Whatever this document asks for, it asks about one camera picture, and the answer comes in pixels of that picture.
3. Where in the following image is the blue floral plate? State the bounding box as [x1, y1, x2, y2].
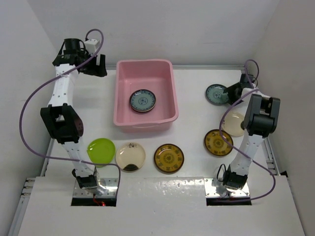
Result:
[129, 89, 157, 113]
[205, 84, 229, 106]

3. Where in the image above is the yellow patterned plate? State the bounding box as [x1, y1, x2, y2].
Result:
[153, 144, 185, 175]
[204, 129, 233, 157]

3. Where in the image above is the lime green plate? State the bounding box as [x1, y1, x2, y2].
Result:
[87, 138, 116, 168]

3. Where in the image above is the cream plate with black spot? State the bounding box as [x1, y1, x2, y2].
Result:
[115, 142, 146, 172]

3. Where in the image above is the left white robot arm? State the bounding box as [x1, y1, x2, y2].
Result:
[40, 38, 107, 197]

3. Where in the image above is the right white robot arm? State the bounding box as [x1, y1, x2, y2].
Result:
[219, 74, 281, 190]

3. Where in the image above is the pink plastic bin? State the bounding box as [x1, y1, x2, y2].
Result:
[113, 59, 179, 133]

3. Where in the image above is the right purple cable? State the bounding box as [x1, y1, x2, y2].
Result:
[216, 59, 276, 202]

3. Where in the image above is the purple cable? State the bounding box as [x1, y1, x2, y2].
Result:
[216, 59, 276, 202]
[19, 29, 121, 197]

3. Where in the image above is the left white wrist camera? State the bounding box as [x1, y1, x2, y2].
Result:
[84, 39, 100, 55]

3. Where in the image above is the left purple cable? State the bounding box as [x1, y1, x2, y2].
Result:
[19, 29, 121, 197]

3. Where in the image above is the right aluminium frame rail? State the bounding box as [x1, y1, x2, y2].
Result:
[241, 67, 280, 177]

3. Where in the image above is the aluminium frame rail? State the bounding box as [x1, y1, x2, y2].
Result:
[7, 137, 56, 236]
[241, 67, 280, 177]

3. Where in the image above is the left aluminium frame rail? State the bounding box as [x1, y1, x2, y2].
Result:
[7, 137, 56, 236]

